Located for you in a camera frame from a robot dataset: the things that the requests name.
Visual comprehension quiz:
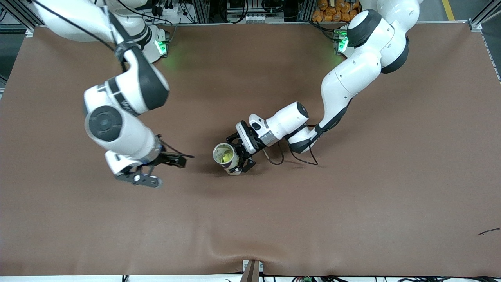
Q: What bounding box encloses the aluminium frame profile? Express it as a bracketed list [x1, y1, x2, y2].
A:
[0, 0, 59, 38]
[468, 0, 501, 33]

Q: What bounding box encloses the white terminal block device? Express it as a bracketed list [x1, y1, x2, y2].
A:
[227, 13, 274, 24]

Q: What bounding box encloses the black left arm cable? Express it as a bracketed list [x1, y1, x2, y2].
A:
[262, 98, 353, 166]

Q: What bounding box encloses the brown table mat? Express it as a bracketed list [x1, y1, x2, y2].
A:
[0, 22, 501, 277]

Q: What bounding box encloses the white power strip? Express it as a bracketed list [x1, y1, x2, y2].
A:
[151, 0, 185, 24]

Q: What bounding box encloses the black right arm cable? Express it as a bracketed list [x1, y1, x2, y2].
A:
[31, 0, 195, 159]

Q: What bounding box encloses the orange snack bags pile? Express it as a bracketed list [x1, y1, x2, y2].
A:
[311, 0, 362, 23]

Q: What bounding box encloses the grey table edge clamp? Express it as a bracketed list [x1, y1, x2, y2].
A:
[242, 259, 263, 282]

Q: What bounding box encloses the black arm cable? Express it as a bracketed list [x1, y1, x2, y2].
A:
[31, 0, 195, 159]
[262, 98, 353, 166]

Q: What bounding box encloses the clear blue tennis ball can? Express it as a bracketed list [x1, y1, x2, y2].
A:
[213, 143, 243, 175]

